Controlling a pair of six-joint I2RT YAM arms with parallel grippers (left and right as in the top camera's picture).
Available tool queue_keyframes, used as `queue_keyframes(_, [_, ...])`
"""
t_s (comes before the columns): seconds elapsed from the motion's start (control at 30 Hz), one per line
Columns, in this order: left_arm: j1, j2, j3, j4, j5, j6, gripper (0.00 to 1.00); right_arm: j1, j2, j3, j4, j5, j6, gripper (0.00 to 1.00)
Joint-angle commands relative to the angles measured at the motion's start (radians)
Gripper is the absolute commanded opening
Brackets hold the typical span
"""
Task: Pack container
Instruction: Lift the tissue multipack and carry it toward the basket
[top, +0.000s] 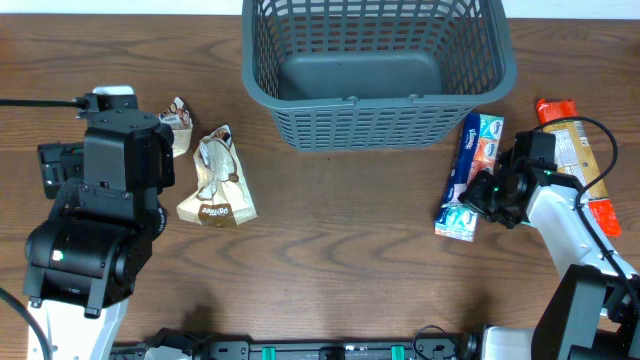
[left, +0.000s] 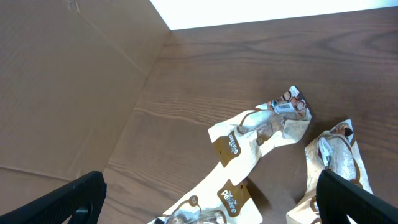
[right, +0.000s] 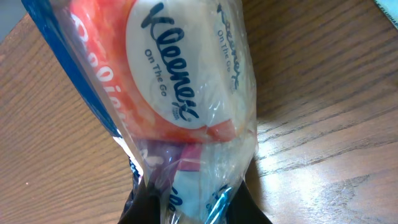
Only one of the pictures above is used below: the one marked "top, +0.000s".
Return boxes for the multicolour tissue pack strip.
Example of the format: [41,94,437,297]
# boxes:
[434,113,504,242]

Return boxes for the grey plastic basket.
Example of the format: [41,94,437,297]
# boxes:
[242,0,517,152]

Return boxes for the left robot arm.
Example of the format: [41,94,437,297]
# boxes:
[23,85,175,359]

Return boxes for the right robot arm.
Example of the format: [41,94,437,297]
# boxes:
[459,131,639,359]

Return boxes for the orange cracker sleeve package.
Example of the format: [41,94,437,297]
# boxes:
[536,99,622,237]

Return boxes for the long beige snack bag strip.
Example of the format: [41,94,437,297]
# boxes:
[159,97,193,157]

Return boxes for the beige brown snack bag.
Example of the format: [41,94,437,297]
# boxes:
[177,125,258,228]

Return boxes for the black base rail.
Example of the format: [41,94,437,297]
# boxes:
[108,326,481,360]

